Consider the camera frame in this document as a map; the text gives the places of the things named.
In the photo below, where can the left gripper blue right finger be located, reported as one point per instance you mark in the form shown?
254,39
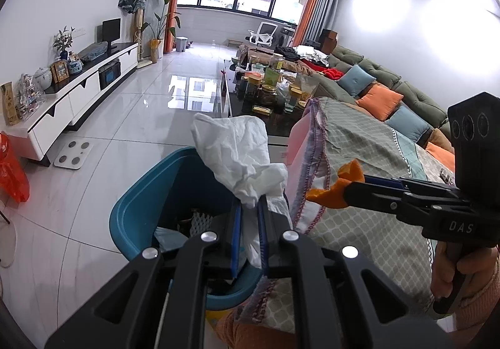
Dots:
262,211

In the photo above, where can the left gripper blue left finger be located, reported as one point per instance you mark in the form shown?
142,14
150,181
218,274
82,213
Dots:
235,240

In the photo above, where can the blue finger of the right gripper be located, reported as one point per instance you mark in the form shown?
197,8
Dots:
383,182
368,196

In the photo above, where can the orange peel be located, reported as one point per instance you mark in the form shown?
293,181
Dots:
333,197

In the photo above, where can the white tissue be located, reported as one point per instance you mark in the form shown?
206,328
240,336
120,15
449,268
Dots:
236,150

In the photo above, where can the white paper cup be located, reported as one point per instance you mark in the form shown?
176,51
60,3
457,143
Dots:
169,240

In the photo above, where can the pink sleeve forearm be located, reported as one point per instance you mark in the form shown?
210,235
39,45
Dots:
473,313

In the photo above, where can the teal plastic trash bin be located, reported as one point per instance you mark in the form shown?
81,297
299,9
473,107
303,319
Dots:
167,196

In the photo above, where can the white small trash can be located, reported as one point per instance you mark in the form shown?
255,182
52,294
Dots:
181,43

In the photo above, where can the person's right hand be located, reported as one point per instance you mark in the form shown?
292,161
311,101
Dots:
480,265

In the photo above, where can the red clear plastic packet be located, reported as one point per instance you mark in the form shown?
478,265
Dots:
447,177

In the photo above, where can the orange cushion near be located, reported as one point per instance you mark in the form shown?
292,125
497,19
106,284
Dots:
443,156

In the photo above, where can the orange cushion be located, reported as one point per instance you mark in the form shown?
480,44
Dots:
380,101
443,156

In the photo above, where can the teal cushion near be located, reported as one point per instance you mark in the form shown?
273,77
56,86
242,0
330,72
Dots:
406,122

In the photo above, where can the teal cushion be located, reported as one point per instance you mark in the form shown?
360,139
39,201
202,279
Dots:
406,122
355,81

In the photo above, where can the patterned green tablecloth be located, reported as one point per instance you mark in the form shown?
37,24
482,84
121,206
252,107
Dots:
331,134

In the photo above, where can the orange cushion far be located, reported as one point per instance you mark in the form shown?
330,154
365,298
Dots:
380,101

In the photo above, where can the teal cushion far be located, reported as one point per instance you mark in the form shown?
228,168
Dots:
355,81

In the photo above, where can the green brown sectional sofa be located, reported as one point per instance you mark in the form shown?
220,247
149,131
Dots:
342,59

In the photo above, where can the black glass coffee table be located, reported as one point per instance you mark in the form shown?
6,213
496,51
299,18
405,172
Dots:
265,104

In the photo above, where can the white office chair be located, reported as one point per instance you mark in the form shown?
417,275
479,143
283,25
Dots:
264,34

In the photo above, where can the right orange grey curtain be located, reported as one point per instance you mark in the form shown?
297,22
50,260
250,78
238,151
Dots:
317,16

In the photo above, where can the white bathroom scale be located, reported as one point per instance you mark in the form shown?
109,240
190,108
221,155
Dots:
74,154

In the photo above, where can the tall green potted plant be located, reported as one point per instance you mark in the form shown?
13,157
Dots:
164,23

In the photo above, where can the white black tv cabinet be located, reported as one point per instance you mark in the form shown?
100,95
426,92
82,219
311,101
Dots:
68,104

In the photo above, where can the orange plastic bag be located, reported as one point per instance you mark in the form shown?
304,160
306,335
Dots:
13,178

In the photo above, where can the black monitor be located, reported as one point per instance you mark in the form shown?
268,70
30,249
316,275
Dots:
111,32

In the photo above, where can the framed picture on cabinet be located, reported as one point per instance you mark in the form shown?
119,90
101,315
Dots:
60,71

